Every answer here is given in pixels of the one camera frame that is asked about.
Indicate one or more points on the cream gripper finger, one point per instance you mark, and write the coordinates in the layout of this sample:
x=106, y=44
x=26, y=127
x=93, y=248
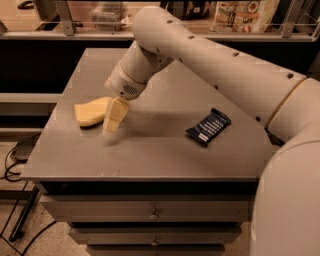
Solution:
x=117, y=109

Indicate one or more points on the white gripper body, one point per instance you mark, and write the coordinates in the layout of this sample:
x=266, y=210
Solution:
x=125, y=84

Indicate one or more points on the yellow sponge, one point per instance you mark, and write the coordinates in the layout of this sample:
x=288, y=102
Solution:
x=91, y=113

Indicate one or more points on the grey metal railing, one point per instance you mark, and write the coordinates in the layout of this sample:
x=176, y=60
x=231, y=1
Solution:
x=294, y=20

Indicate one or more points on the blue snack wrapper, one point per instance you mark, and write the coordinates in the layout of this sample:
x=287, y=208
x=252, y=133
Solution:
x=209, y=127

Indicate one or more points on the grey drawer cabinet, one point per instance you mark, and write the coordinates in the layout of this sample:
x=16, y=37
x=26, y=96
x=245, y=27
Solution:
x=105, y=185

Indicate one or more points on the grey power adapter box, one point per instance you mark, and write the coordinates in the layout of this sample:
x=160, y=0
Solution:
x=24, y=148

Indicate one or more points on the top drawer knob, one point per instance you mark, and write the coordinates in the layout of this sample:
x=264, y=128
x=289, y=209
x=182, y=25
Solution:
x=154, y=215

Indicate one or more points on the drawer knob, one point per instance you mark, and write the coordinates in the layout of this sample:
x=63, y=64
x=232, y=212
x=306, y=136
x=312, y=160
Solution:
x=154, y=215
x=154, y=242

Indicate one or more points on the printed food package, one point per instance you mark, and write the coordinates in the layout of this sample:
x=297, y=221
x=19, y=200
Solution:
x=244, y=16

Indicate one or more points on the black metal stand leg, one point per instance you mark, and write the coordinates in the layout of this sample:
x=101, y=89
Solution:
x=29, y=198

